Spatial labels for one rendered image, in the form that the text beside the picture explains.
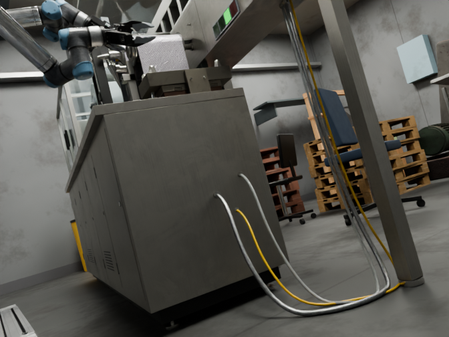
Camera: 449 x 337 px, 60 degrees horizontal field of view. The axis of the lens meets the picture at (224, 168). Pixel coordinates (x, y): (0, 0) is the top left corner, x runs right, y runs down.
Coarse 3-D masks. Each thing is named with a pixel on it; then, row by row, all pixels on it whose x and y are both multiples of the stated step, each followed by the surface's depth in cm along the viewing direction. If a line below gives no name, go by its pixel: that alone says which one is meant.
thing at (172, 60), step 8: (144, 56) 186; (152, 56) 188; (160, 56) 189; (168, 56) 191; (176, 56) 193; (184, 56) 195; (144, 64) 185; (152, 64) 187; (160, 64) 189; (168, 64) 190; (176, 64) 192; (184, 64) 194; (144, 72) 185
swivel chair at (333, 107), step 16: (320, 96) 316; (336, 96) 345; (336, 112) 327; (336, 128) 312; (352, 128) 345; (336, 144) 313; (352, 144) 339; (400, 144) 310; (352, 160) 314; (368, 208) 300
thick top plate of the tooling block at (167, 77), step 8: (152, 72) 165; (160, 72) 167; (168, 72) 168; (176, 72) 170; (208, 72) 176; (216, 72) 178; (224, 72) 180; (144, 80) 168; (152, 80) 164; (160, 80) 166; (168, 80) 168; (176, 80) 169; (184, 80) 171; (208, 80) 176; (224, 80) 183; (144, 88) 170; (152, 88) 167; (144, 96) 175
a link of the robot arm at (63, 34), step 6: (60, 30) 145; (66, 30) 145; (72, 30) 146; (78, 30) 146; (84, 30) 147; (60, 36) 144; (66, 36) 144; (72, 36) 145; (78, 36) 146; (84, 36) 147; (90, 36) 147; (60, 42) 145; (66, 42) 145; (72, 42) 145; (78, 42) 145; (84, 42) 147; (90, 42) 148; (66, 48) 147
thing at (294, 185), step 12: (264, 156) 537; (276, 156) 502; (276, 168) 495; (288, 168) 504; (276, 180) 536; (276, 192) 529; (288, 192) 502; (276, 204) 532; (288, 204) 496; (300, 204) 505
